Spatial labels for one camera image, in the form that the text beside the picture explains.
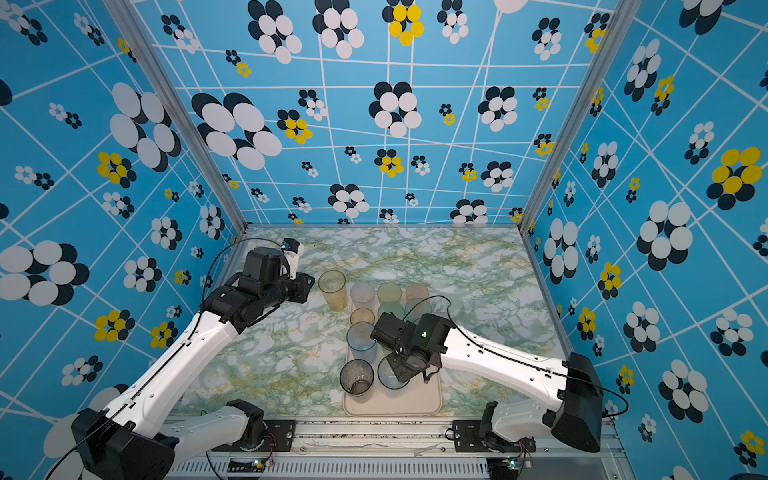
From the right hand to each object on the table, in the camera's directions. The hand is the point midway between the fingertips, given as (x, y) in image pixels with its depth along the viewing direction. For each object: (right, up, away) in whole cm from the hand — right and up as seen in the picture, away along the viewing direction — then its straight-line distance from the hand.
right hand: (405, 365), depth 74 cm
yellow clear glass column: (-23, +18, +23) cm, 37 cm away
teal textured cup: (-2, +12, +13) cm, 18 cm away
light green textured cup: (-4, +16, +17) cm, 24 cm away
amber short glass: (-12, +9, +17) cm, 23 cm away
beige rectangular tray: (+4, -11, +6) cm, 13 cm away
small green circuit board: (-39, -24, -2) cm, 46 cm away
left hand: (-24, +22, +4) cm, 33 cm away
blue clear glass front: (-10, +3, +4) cm, 11 cm away
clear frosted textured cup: (-13, +14, +22) cm, 29 cm away
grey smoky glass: (-13, -6, +7) cm, 16 cm away
